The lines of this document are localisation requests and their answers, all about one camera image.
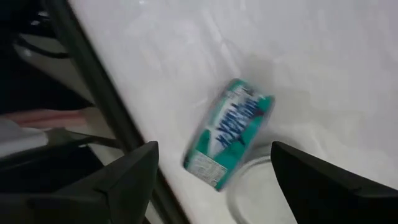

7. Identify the teal label tuna can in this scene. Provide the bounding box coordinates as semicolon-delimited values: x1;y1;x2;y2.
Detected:
182;77;276;192

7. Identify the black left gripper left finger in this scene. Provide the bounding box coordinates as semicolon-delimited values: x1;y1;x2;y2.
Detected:
0;141;160;224

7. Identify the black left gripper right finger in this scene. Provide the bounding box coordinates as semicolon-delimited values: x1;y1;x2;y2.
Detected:
271;141;398;224

